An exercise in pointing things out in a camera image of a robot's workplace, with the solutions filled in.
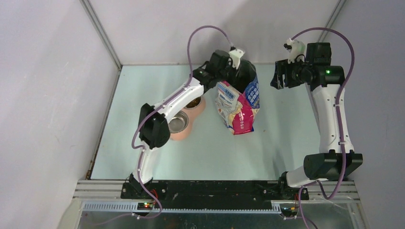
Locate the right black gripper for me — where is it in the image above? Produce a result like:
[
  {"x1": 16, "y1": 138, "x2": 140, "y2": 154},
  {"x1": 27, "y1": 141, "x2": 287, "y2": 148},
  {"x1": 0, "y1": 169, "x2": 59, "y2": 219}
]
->
[{"x1": 271, "y1": 56, "x2": 312, "y2": 89}]

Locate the pink pet food bag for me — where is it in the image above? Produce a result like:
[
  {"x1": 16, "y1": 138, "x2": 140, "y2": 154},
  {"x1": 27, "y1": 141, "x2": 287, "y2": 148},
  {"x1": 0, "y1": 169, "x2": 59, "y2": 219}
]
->
[{"x1": 215, "y1": 59, "x2": 260, "y2": 135}]

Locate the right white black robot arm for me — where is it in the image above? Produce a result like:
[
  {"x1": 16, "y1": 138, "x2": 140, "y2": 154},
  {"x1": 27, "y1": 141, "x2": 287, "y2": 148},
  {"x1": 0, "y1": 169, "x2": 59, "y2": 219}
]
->
[{"x1": 270, "y1": 39, "x2": 363, "y2": 199}]

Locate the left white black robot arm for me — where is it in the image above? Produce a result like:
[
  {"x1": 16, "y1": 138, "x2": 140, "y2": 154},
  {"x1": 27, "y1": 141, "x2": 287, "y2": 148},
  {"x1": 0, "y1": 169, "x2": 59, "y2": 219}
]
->
[{"x1": 132, "y1": 49, "x2": 244, "y2": 199}]

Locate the far steel bowl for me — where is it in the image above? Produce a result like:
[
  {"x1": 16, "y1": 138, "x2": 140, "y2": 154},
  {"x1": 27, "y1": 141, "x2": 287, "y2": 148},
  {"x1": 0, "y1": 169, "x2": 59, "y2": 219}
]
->
[{"x1": 185, "y1": 96, "x2": 203, "y2": 110}]

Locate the steel bowl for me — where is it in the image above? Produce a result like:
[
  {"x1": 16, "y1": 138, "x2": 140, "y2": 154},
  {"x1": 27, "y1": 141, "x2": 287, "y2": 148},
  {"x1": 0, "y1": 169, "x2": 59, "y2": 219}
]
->
[
  {"x1": 168, "y1": 111, "x2": 189, "y2": 134},
  {"x1": 185, "y1": 96, "x2": 203, "y2": 110}
]

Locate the pink double bowl feeder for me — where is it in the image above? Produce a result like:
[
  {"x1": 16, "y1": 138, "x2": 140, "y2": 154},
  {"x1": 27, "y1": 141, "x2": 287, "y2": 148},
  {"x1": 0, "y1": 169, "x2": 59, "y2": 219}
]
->
[{"x1": 170, "y1": 96, "x2": 206, "y2": 141}]

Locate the near steel bowl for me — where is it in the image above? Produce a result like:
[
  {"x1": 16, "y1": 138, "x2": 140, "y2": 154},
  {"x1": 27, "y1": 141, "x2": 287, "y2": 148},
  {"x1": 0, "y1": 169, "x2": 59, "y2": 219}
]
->
[{"x1": 168, "y1": 111, "x2": 189, "y2": 134}]

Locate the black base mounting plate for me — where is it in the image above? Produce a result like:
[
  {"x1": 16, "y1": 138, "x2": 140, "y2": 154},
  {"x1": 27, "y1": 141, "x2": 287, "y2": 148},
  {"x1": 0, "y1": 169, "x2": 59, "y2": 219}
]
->
[{"x1": 120, "y1": 177, "x2": 309, "y2": 210}]

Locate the right controller board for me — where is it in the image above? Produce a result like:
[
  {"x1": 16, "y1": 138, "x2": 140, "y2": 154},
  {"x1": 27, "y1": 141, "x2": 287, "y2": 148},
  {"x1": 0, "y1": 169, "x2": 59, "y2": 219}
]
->
[{"x1": 280, "y1": 207, "x2": 299, "y2": 220}]

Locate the controller board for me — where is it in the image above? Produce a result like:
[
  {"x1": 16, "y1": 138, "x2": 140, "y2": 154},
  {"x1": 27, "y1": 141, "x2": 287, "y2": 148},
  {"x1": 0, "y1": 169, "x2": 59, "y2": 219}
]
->
[
  {"x1": 280, "y1": 207, "x2": 299, "y2": 220},
  {"x1": 137, "y1": 202, "x2": 154, "y2": 211}
]

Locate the left controller board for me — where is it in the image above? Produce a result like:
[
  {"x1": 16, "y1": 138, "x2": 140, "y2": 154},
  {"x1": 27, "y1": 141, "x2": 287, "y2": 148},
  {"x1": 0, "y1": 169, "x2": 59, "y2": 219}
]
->
[{"x1": 137, "y1": 202, "x2": 154, "y2": 211}]

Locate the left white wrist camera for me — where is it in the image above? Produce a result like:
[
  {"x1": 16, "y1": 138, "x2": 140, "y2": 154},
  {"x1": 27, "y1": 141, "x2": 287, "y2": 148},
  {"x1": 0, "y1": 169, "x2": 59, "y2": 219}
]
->
[{"x1": 229, "y1": 47, "x2": 245, "y2": 69}]

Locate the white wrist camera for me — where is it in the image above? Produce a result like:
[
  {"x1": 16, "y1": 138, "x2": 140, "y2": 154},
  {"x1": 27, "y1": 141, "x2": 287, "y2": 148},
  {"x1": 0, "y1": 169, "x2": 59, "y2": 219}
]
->
[
  {"x1": 229, "y1": 47, "x2": 245, "y2": 69},
  {"x1": 284, "y1": 38, "x2": 306, "y2": 64}
]

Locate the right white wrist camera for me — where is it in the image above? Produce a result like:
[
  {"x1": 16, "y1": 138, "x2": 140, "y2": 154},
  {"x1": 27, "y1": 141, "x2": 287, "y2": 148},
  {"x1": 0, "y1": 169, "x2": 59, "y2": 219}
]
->
[{"x1": 284, "y1": 38, "x2": 306, "y2": 64}]

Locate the right corner aluminium post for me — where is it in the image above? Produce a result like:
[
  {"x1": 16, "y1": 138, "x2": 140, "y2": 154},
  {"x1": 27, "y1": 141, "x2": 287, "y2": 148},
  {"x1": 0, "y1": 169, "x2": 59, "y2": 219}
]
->
[{"x1": 317, "y1": 0, "x2": 347, "y2": 42}]

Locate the corner aluminium post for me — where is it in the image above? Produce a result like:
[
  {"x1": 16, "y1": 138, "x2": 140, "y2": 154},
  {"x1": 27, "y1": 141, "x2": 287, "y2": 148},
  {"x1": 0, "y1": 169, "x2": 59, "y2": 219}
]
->
[
  {"x1": 317, "y1": 0, "x2": 347, "y2": 42},
  {"x1": 79, "y1": 0, "x2": 123, "y2": 70}
]

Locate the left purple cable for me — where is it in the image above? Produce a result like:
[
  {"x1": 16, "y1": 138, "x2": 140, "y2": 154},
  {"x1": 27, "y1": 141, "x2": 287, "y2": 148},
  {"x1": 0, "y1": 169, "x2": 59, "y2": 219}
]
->
[{"x1": 131, "y1": 26, "x2": 235, "y2": 220}]

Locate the left corner aluminium post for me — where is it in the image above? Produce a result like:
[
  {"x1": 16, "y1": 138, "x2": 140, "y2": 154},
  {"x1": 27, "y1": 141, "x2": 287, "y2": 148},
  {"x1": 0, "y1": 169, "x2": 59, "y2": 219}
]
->
[{"x1": 79, "y1": 0, "x2": 123, "y2": 70}]

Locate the aluminium front frame rail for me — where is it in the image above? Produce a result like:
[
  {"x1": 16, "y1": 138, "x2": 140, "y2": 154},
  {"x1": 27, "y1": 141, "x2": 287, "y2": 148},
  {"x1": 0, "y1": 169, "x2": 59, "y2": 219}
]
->
[{"x1": 74, "y1": 180, "x2": 362, "y2": 214}]

